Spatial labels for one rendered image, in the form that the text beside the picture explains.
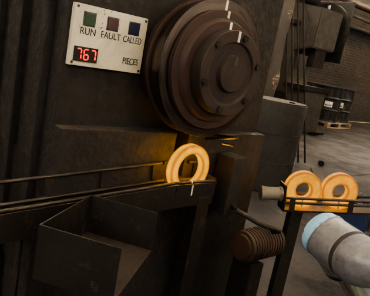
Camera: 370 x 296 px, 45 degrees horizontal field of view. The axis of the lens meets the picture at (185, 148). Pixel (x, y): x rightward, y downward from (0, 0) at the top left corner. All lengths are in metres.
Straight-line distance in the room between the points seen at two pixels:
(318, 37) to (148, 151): 8.03
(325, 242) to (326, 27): 8.60
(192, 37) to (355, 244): 0.78
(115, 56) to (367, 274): 0.95
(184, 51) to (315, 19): 8.10
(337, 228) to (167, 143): 0.74
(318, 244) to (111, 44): 0.85
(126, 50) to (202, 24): 0.26
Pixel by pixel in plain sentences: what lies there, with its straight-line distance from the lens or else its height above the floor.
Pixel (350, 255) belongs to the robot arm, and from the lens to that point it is 1.04.
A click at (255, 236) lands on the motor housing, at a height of 0.53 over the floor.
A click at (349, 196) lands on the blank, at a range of 1.96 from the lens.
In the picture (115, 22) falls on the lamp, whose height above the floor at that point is 1.21.
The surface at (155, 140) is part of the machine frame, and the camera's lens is 1.57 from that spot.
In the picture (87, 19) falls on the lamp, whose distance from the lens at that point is 1.40.
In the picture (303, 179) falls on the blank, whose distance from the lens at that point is 1.86.
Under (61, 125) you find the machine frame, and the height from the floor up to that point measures 0.87.
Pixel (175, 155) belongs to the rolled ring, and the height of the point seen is 0.80.
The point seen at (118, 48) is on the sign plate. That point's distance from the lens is 1.46.
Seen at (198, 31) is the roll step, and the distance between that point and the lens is 1.44.
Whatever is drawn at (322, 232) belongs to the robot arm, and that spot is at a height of 0.81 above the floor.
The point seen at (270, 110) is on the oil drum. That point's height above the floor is 0.79.
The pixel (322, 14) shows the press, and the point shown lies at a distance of 9.42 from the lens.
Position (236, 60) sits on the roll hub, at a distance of 1.48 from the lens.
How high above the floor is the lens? 1.15
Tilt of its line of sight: 12 degrees down
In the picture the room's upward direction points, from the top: 11 degrees clockwise
